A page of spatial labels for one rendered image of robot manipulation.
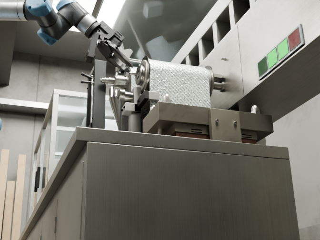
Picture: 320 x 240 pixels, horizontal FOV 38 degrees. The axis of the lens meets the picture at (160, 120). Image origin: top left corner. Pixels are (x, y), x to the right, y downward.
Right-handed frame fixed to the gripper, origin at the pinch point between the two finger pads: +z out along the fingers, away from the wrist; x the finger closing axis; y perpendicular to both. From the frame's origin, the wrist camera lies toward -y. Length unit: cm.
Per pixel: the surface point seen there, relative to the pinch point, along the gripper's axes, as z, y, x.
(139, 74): 5.1, -0.5, -3.8
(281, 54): 36, 16, -43
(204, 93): 27.5, 9.9, -7.8
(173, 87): 17.5, 2.5, -7.8
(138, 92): 9.4, -4.7, -0.5
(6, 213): -22, -21, 303
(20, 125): -80, 56, 327
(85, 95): -19, 24, 94
